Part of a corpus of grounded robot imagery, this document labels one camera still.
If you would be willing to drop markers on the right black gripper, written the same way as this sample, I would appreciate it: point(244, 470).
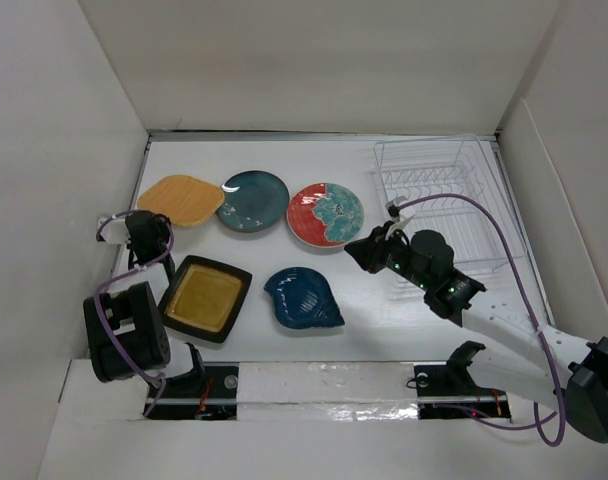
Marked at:
point(369, 251)

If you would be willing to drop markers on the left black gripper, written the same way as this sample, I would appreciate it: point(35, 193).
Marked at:
point(164, 228)

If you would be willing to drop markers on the orange woven bamboo plate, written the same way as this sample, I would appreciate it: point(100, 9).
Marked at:
point(185, 200)

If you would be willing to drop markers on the round dark teal plate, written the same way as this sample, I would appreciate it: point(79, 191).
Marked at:
point(254, 201)

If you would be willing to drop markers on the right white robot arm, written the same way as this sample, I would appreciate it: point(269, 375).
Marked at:
point(562, 372)

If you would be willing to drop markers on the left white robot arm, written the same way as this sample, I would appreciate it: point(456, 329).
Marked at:
point(125, 331)

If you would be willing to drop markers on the red and teal floral plate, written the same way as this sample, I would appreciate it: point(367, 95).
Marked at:
point(325, 215)

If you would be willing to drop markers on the dark blue shell-shaped plate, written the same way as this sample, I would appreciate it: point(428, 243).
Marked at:
point(302, 299)

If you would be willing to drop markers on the black square plate yellow centre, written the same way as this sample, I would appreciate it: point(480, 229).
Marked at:
point(204, 298)

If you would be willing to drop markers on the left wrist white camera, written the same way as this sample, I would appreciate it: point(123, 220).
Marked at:
point(112, 231)

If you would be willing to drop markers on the wrist white camera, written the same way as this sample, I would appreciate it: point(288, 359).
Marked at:
point(112, 231)
point(400, 213)

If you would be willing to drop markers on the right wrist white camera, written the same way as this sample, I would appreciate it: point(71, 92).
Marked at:
point(400, 213)

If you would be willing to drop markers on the white wire dish rack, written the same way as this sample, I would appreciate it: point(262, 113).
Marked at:
point(464, 199)

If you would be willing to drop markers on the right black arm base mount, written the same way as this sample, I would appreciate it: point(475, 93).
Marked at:
point(446, 390)

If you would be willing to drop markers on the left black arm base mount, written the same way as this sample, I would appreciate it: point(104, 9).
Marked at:
point(212, 399)

